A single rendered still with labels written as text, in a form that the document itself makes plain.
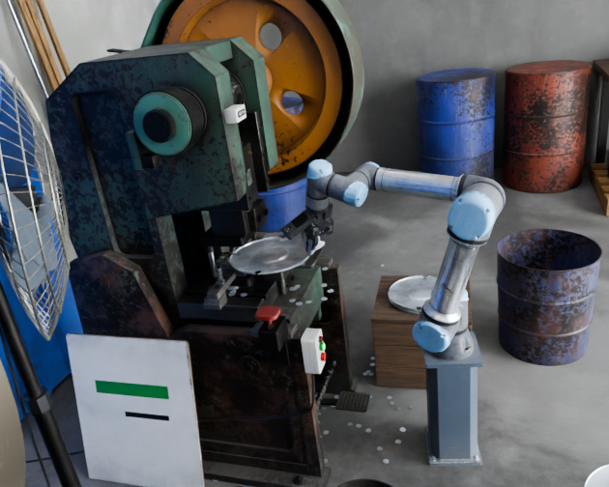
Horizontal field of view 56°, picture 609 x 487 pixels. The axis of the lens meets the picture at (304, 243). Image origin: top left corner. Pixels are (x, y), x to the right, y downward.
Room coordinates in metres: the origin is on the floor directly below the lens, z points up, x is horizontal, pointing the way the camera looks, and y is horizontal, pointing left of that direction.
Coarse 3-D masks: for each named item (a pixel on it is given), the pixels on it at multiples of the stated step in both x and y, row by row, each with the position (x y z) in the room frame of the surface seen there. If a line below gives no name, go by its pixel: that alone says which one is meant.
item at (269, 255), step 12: (264, 240) 1.96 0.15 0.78; (276, 240) 1.95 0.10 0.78; (288, 240) 1.93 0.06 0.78; (300, 240) 1.92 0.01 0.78; (240, 252) 1.88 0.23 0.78; (252, 252) 1.86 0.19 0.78; (264, 252) 1.84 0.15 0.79; (276, 252) 1.82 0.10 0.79; (288, 252) 1.82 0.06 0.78; (300, 252) 1.81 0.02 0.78; (240, 264) 1.78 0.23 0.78; (252, 264) 1.77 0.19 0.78; (264, 264) 1.76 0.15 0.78; (276, 264) 1.74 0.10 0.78; (288, 264) 1.73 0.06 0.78; (300, 264) 1.72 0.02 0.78
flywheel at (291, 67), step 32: (192, 0) 2.23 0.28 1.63; (224, 0) 2.22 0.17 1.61; (256, 0) 2.19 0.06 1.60; (288, 0) 2.11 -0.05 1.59; (192, 32) 2.28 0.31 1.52; (224, 32) 2.24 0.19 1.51; (256, 32) 2.19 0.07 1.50; (288, 32) 2.15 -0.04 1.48; (320, 32) 2.08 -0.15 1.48; (288, 64) 2.16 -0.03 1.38; (320, 64) 2.12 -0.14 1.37; (320, 96) 2.12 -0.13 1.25; (288, 128) 2.17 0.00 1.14; (320, 128) 2.09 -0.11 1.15; (288, 160) 2.14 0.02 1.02
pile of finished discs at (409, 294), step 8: (400, 280) 2.26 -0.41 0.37; (408, 280) 2.25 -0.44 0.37; (416, 280) 2.24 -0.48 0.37; (424, 280) 2.23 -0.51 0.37; (432, 280) 2.22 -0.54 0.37; (392, 288) 2.20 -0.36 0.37; (400, 288) 2.19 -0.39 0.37; (408, 288) 2.18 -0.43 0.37; (416, 288) 2.16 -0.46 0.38; (424, 288) 2.15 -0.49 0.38; (432, 288) 2.14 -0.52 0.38; (392, 296) 2.13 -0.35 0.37; (400, 296) 2.12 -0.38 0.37; (408, 296) 2.11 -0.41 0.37; (416, 296) 2.10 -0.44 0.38; (424, 296) 2.09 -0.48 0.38; (392, 304) 2.08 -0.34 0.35; (400, 304) 2.05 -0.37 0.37; (408, 304) 2.04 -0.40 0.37; (416, 304) 2.04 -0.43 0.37; (416, 312) 2.00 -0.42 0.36
